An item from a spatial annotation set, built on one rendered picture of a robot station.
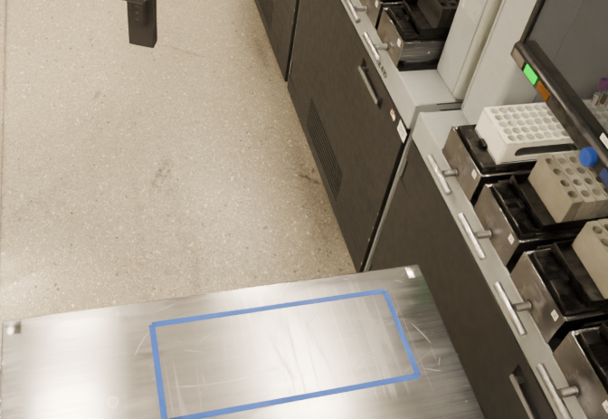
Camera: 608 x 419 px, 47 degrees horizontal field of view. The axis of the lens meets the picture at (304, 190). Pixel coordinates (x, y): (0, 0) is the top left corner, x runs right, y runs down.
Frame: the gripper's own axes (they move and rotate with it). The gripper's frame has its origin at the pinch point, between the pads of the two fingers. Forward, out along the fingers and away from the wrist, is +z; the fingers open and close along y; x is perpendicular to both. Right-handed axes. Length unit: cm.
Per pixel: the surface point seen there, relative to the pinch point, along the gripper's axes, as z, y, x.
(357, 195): 88, -63, 38
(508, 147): 33, -29, 57
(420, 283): 36, 2, 42
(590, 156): 19, -14, 63
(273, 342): 36.4, 16.7, 21.9
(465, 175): 42, -29, 52
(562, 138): 32, -33, 67
